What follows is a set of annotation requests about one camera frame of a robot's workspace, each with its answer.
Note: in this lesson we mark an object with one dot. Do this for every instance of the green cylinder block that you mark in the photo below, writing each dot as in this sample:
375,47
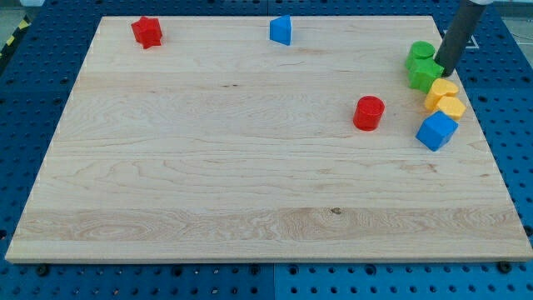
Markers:
419,50

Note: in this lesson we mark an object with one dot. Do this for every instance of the light wooden board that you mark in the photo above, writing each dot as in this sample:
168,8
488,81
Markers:
222,146

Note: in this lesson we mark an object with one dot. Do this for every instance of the red cylinder block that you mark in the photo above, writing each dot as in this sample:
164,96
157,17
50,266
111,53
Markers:
368,113

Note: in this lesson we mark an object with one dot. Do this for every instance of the blue triangle block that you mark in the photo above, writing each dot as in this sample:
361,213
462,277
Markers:
281,30

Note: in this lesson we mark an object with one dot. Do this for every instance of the red star block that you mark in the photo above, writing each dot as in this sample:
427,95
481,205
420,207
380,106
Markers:
147,31

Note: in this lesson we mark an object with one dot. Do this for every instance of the blue cube block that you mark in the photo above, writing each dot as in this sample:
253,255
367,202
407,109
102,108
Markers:
436,130

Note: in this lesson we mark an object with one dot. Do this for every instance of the green star block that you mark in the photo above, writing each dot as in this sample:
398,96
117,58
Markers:
422,73

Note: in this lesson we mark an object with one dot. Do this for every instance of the yellow heart block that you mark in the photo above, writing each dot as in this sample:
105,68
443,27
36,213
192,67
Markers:
439,88

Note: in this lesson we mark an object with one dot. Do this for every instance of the yellow hexagon block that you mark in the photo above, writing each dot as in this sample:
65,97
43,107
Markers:
453,107

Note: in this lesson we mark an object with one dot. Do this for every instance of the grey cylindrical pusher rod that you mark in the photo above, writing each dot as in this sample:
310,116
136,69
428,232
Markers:
462,26

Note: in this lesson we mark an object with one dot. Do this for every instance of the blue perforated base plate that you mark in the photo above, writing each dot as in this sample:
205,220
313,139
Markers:
34,89

